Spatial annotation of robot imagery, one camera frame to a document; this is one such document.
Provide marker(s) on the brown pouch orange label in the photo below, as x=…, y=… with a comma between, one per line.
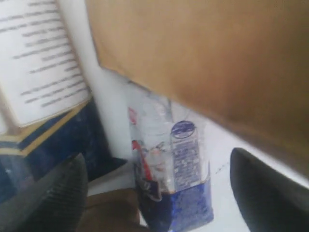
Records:
x=113, y=211

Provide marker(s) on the small blue white packet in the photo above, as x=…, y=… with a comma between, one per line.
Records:
x=171, y=166

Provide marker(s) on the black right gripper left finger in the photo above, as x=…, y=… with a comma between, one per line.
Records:
x=53, y=204

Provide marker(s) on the blue noodle packet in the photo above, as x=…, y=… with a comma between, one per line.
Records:
x=47, y=111

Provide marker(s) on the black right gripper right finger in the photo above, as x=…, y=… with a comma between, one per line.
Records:
x=268, y=201

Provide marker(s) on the brown paper bag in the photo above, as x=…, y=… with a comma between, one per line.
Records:
x=242, y=63

